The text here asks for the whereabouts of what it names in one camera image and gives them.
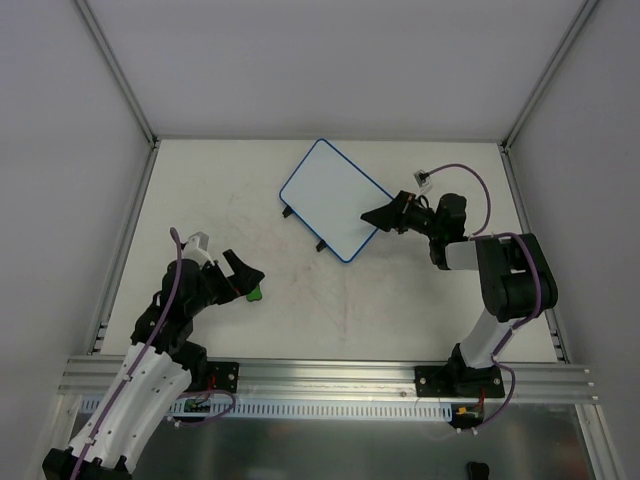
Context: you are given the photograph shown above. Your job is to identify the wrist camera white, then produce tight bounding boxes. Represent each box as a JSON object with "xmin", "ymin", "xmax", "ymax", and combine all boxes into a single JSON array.
[
  {"xmin": 413, "ymin": 170, "xmax": 433, "ymax": 196},
  {"xmin": 182, "ymin": 231, "xmax": 216, "ymax": 268}
]

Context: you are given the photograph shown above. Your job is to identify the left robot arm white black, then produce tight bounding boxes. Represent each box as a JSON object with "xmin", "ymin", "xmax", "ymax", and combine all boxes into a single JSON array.
[{"xmin": 42, "ymin": 245, "xmax": 265, "ymax": 479}]

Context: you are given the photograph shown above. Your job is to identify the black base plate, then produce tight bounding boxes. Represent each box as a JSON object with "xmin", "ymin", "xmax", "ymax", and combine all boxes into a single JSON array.
[
  {"xmin": 205, "ymin": 361, "xmax": 240, "ymax": 394},
  {"xmin": 414, "ymin": 365, "xmax": 505, "ymax": 399}
]

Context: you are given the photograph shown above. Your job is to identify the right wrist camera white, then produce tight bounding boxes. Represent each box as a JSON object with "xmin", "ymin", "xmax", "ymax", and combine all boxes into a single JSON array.
[{"xmin": 413, "ymin": 170, "xmax": 433, "ymax": 196}]

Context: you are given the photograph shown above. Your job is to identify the right aluminium frame post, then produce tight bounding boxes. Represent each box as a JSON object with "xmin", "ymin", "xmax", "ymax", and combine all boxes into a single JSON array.
[{"xmin": 500, "ymin": 0, "xmax": 601, "ymax": 150}]

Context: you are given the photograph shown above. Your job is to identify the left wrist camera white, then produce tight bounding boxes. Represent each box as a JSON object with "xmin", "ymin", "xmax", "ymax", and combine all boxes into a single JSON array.
[{"xmin": 182, "ymin": 231, "xmax": 216, "ymax": 268}]

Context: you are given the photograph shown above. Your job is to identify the green bone-shaped eraser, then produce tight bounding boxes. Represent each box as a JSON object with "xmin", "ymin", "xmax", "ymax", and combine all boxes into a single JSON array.
[{"xmin": 245, "ymin": 286, "xmax": 263, "ymax": 302}]

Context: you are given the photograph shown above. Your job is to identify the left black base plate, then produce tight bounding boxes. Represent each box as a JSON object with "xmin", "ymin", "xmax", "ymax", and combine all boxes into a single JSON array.
[{"xmin": 205, "ymin": 361, "xmax": 240, "ymax": 394}]

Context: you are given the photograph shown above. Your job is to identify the black object bottom edge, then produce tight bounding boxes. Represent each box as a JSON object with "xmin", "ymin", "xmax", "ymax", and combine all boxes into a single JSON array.
[{"xmin": 466, "ymin": 462, "xmax": 490, "ymax": 480}]

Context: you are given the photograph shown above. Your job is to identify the left aluminium frame post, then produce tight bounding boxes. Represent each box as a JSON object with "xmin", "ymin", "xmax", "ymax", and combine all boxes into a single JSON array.
[{"xmin": 71, "ymin": 0, "xmax": 158, "ymax": 147}]

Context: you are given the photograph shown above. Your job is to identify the aluminium frame post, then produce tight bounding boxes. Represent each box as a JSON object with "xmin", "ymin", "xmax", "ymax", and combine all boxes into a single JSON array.
[
  {"xmin": 500, "ymin": 0, "xmax": 601, "ymax": 150},
  {"xmin": 71, "ymin": 0, "xmax": 158, "ymax": 147}
]

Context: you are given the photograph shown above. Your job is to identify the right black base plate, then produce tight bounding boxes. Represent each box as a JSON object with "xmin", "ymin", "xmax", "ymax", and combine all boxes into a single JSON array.
[{"xmin": 414, "ymin": 365, "xmax": 505, "ymax": 399}]

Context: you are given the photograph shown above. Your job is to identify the aluminium mounting rail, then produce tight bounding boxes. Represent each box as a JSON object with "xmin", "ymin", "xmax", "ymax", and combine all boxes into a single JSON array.
[{"xmin": 57, "ymin": 355, "xmax": 600, "ymax": 404}]

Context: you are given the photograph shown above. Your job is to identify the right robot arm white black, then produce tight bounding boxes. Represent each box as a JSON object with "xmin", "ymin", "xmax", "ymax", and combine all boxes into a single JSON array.
[{"xmin": 361, "ymin": 191, "xmax": 558, "ymax": 398}]

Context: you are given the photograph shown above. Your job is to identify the blue framed whiteboard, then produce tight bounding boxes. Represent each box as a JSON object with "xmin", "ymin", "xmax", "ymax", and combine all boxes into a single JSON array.
[{"xmin": 279, "ymin": 139, "xmax": 393, "ymax": 263}]

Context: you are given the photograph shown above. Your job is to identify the white slotted cable duct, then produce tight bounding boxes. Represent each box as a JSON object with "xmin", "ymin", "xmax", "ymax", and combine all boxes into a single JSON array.
[{"xmin": 79, "ymin": 397, "xmax": 454, "ymax": 421}]

